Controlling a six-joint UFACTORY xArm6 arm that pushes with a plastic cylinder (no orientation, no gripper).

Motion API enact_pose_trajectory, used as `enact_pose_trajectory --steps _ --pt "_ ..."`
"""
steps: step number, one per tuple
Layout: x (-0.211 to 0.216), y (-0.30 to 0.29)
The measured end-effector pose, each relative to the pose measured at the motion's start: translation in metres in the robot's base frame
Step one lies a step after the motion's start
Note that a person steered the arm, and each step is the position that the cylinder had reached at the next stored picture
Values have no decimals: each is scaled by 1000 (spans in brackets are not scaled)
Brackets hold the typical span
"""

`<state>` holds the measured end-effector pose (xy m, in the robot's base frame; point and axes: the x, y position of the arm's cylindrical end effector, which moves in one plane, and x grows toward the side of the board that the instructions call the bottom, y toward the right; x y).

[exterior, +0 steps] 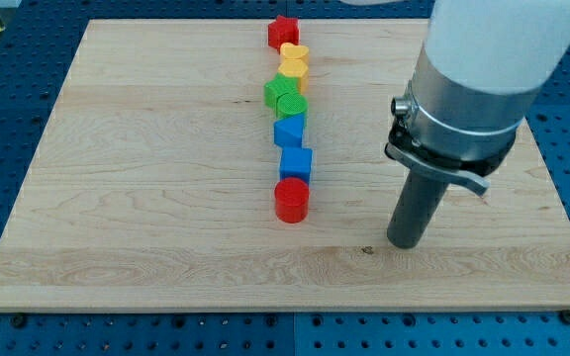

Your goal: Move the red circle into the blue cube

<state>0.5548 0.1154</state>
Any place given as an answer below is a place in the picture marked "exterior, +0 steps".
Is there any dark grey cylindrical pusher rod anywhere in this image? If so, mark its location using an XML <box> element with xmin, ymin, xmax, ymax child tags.
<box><xmin>387</xmin><ymin>171</ymin><xmax>448</xmax><ymax>249</ymax></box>

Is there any red star block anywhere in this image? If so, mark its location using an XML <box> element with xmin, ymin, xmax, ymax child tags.
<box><xmin>267</xmin><ymin>15</ymin><xmax>300</xmax><ymax>51</ymax></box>

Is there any blue cube block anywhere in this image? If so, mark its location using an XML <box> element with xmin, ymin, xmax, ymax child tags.
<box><xmin>279</xmin><ymin>147</ymin><xmax>313</xmax><ymax>184</ymax></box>

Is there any yellow hexagon block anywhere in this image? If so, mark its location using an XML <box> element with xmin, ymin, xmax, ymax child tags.
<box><xmin>278</xmin><ymin>59</ymin><xmax>309</xmax><ymax>94</ymax></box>

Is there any red cylinder block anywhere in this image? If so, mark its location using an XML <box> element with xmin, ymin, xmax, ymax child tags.
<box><xmin>274</xmin><ymin>177</ymin><xmax>310</xmax><ymax>223</ymax></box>

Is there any blue triangle block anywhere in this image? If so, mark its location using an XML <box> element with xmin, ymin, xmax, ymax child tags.
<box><xmin>273</xmin><ymin>114</ymin><xmax>305</xmax><ymax>147</ymax></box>

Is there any light wooden board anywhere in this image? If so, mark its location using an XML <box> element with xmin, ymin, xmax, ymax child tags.
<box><xmin>0</xmin><ymin>20</ymin><xmax>570</xmax><ymax>313</ymax></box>

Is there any green star block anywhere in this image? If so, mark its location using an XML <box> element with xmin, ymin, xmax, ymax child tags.
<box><xmin>263</xmin><ymin>73</ymin><xmax>298</xmax><ymax>109</ymax></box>

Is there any green cylinder block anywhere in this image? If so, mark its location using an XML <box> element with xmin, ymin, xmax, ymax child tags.
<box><xmin>276</xmin><ymin>93</ymin><xmax>309</xmax><ymax>119</ymax></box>

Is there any yellow heart block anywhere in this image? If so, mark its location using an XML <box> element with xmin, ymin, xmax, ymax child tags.
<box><xmin>279</xmin><ymin>43</ymin><xmax>310</xmax><ymax>64</ymax></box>

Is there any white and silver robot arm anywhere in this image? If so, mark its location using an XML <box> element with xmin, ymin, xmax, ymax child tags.
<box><xmin>386</xmin><ymin>0</ymin><xmax>570</xmax><ymax>195</ymax></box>

